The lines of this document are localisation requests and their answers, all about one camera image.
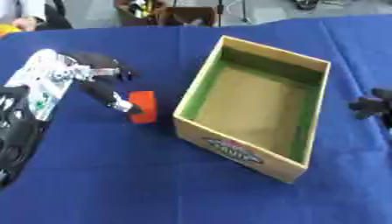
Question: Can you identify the person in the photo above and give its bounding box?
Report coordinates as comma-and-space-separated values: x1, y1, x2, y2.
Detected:
0, 0, 74, 32

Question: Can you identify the black tripod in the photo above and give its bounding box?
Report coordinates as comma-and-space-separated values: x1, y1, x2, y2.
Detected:
213, 0, 255, 28

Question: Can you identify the yellow round object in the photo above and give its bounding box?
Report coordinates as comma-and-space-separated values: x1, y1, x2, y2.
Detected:
0, 24, 25, 37

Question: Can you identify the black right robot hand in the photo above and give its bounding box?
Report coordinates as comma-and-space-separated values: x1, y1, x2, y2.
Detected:
347, 87, 392, 130

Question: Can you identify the tan cardboard box green inside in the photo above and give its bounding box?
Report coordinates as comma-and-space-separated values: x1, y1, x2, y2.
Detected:
171, 35, 333, 185

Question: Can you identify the brown wooden chair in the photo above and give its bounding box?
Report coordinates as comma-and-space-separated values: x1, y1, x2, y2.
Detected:
111, 0, 218, 28

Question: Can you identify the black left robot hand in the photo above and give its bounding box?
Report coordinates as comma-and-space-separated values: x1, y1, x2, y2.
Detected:
59, 51, 146, 116

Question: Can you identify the orange rectangular block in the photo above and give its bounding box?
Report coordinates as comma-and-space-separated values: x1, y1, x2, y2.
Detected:
125, 90, 158, 125

